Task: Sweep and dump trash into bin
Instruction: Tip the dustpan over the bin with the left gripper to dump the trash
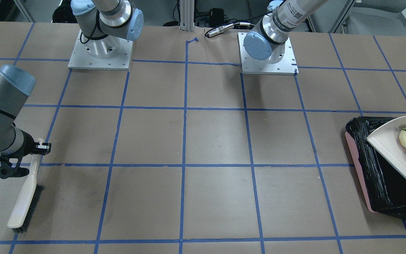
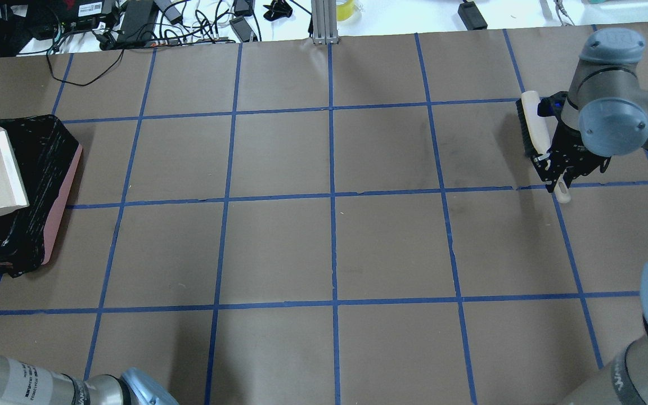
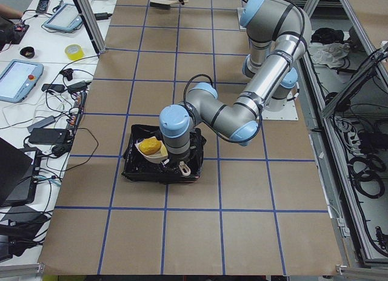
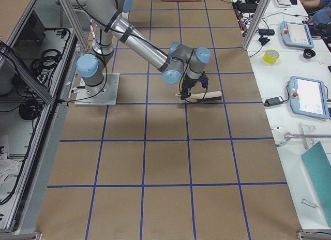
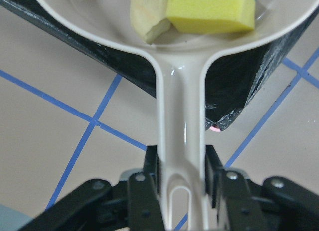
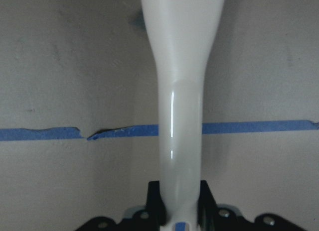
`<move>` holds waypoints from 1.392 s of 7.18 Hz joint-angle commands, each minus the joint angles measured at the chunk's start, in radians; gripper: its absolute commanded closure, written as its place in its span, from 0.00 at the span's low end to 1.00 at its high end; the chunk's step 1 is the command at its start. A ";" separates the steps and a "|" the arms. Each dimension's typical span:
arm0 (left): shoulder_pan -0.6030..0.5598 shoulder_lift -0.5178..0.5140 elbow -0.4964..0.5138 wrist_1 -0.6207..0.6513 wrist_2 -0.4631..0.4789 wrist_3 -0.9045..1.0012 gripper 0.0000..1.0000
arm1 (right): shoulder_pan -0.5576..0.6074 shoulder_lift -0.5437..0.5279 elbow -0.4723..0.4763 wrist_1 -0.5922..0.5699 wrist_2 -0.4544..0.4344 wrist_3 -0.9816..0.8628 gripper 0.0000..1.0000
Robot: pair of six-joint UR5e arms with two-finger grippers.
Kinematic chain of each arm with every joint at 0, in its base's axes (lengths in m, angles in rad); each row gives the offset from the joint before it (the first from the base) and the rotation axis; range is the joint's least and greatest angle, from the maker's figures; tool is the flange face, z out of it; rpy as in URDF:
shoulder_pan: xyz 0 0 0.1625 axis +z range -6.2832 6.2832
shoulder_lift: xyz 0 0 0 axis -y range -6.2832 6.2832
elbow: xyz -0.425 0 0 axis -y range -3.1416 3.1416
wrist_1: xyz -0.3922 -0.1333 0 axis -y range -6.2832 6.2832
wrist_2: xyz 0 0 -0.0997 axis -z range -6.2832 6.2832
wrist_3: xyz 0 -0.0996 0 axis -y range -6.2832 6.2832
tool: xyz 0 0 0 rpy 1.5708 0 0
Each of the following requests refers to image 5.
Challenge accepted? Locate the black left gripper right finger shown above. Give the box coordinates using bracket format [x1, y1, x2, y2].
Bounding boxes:
[205, 145, 319, 231]

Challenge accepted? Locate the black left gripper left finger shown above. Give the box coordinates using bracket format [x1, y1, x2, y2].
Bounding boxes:
[21, 146, 164, 231]

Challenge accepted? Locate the beige plastic dustpan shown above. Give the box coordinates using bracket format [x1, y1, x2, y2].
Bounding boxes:
[37, 0, 319, 231]

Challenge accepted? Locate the pale apple slice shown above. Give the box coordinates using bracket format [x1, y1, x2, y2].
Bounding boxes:
[130, 0, 171, 44]

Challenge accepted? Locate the yellow green sponge piece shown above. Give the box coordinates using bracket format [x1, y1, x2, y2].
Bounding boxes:
[166, 0, 256, 34]

